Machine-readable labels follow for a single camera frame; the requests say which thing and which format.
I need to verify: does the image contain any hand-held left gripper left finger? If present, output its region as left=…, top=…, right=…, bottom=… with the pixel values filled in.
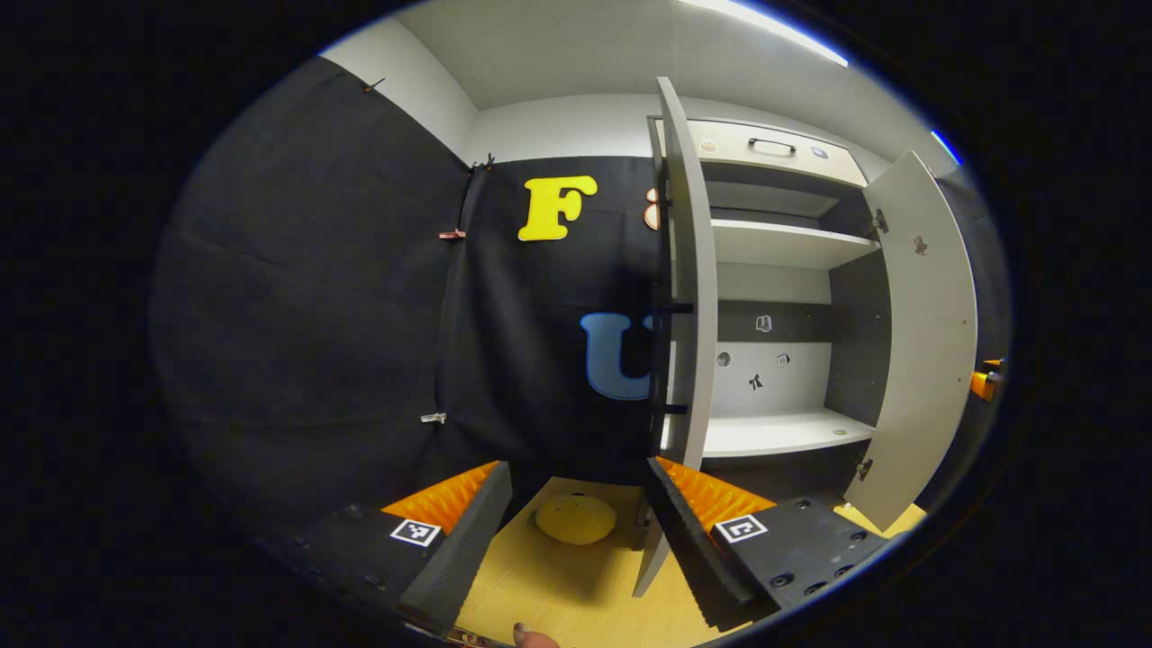
left=288, top=461, right=513, bottom=636

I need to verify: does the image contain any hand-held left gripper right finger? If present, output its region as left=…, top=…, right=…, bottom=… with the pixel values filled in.
left=643, top=456, right=892, bottom=631

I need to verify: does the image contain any light grey cabinet door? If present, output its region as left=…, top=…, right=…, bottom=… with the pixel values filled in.
left=630, top=76, right=719, bottom=599
left=841, top=149, right=979, bottom=532

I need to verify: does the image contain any grey cabinet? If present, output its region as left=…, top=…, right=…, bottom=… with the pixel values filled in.
left=648, top=112, right=901, bottom=505

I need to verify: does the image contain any white cabinet shelf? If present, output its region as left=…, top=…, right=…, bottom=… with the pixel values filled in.
left=711, top=219, right=881, bottom=271

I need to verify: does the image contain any beige cabinet drawer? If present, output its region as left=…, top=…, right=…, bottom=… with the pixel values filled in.
left=661, top=117, right=869, bottom=188

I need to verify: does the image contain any yellow round object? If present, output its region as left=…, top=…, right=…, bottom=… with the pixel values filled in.
left=535, top=493, right=618, bottom=546

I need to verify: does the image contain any black door handle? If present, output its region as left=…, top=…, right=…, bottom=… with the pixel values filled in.
left=650, top=301, right=696, bottom=417

